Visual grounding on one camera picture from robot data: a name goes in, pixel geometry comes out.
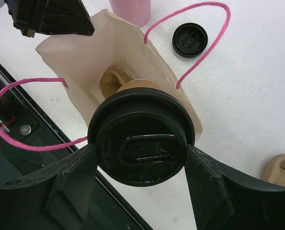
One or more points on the stack of black lids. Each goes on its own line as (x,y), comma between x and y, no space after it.
(189,40)

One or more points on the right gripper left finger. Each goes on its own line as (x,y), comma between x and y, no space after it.
(55,197)

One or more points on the brown pulp cup carrier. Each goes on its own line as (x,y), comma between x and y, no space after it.
(275,170)

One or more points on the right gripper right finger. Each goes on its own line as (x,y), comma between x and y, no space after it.
(224,198)

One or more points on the brown paper coffee cup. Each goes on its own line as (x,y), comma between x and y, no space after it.
(140,83)

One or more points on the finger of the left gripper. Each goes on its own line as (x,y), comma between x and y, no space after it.
(50,17)

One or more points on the pink straw holder cup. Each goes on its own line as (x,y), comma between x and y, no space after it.
(137,12)

